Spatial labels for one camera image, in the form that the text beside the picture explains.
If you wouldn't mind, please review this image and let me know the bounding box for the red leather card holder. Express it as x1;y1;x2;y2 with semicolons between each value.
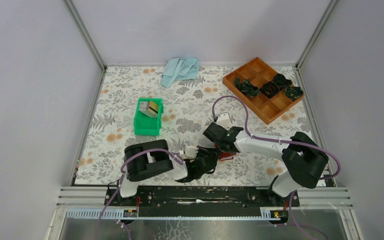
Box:
214;143;237;161

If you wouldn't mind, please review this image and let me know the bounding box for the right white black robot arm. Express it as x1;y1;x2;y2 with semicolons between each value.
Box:
203;122;329;206

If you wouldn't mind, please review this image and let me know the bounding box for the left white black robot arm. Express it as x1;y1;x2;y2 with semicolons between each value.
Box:
115;139;221;206

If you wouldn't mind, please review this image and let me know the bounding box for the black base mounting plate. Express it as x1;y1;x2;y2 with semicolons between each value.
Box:
104;186;300;218

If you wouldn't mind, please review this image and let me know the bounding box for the dark rolled sock left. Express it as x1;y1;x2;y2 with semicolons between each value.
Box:
233;77;260;98

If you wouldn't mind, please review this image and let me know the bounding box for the dark rolled sock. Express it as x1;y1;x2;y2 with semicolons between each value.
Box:
283;85;304;101
259;81;280;99
272;73;293;91
233;77;260;98

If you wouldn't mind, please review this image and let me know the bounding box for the orange compartment tray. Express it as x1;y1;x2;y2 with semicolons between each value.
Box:
222;57;305;125

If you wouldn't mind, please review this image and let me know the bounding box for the dark rolled sock middle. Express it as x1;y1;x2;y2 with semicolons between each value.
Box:
259;81;280;99

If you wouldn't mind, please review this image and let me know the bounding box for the green plastic bin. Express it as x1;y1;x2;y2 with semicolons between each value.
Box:
133;98;164;136

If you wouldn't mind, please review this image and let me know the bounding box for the dark rolled sock top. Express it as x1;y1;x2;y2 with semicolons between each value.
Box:
272;73;293;91

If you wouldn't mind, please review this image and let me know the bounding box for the dark rolled sock right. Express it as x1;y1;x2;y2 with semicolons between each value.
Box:
283;85;304;101

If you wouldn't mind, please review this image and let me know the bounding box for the light blue cloth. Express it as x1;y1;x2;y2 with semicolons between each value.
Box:
161;57;200;88

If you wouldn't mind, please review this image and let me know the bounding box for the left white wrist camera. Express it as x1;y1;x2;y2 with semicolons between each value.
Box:
179;145;199;159

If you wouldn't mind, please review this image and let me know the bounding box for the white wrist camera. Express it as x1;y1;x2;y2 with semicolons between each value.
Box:
179;145;199;159
214;112;233;130

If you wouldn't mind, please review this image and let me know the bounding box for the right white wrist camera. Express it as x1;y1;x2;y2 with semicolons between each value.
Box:
214;112;233;130

